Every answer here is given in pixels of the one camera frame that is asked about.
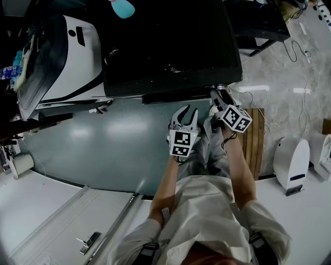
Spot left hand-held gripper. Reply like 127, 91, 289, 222
168, 104, 202, 158

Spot white boxy appliance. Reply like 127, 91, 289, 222
309, 131, 331, 182

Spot person's left forearm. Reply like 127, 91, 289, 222
149, 155, 182, 228

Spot black floor cable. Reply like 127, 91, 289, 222
282, 39, 311, 63

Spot person's right forearm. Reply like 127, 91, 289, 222
222, 130, 259, 211

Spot white and black cleaning machine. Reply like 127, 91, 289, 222
16, 14, 107, 120

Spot wooden slat platform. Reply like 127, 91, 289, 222
235, 108, 266, 181

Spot person's white shirt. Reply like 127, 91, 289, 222
106, 174, 293, 265

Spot black table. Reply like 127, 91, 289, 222
221, 0, 291, 58

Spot blue water bottle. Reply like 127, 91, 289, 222
0, 65, 22, 80

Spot black cabinet appliance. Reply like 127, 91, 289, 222
101, 0, 244, 105

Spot brown wooden beam structure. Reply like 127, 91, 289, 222
0, 111, 74, 142

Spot person's grey trousers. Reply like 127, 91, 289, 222
177, 117, 231, 180

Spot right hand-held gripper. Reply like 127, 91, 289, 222
210, 89, 253, 134

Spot silver door handle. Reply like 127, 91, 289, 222
76, 231, 101, 256

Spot black harness strap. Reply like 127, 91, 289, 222
247, 232, 279, 265
137, 242, 161, 265

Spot teal spray bottle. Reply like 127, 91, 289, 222
108, 0, 136, 20

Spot white round bin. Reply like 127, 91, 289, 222
12, 152, 35, 180

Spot white dome-shaped appliance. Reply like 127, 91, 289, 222
273, 137, 311, 198

